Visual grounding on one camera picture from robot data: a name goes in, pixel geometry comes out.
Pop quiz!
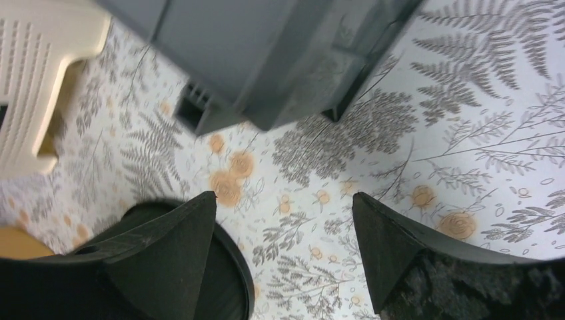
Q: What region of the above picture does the grey plastic storage bin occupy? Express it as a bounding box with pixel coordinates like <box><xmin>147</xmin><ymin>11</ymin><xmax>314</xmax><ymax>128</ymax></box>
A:
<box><xmin>100</xmin><ymin>1</ymin><xmax>422</xmax><ymax>136</ymax></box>

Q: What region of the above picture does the floral patterned table mat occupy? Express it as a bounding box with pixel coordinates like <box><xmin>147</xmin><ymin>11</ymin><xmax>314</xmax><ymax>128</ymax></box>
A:
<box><xmin>1</xmin><ymin>1</ymin><xmax>564</xmax><ymax>319</ymax></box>

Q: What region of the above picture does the cream perforated plastic basket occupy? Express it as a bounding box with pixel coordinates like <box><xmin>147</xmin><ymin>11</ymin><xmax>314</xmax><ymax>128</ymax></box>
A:
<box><xmin>1</xmin><ymin>1</ymin><xmax>111</xmax><ymax>179</ymax></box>

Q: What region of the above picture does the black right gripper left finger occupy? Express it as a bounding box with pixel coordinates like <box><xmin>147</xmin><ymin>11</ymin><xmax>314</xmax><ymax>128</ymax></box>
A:
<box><xmin>1</xmin><ymin>191</ymin><xmax>217</xmax><ymax>319</ymax></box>

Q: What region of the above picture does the black round plastic bin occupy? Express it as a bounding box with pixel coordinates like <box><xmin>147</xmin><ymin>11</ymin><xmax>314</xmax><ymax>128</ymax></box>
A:
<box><xmin>87</xmin><ymin>199</ymin><xmax>255</xmax><ymax>320</ymax></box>

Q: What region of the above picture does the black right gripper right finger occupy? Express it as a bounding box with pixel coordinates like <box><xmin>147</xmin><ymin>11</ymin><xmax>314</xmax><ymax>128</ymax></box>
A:
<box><xmin>352</xmin><ymin>192</ymin><xmax>564</xmax><ymax>319</ymax></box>

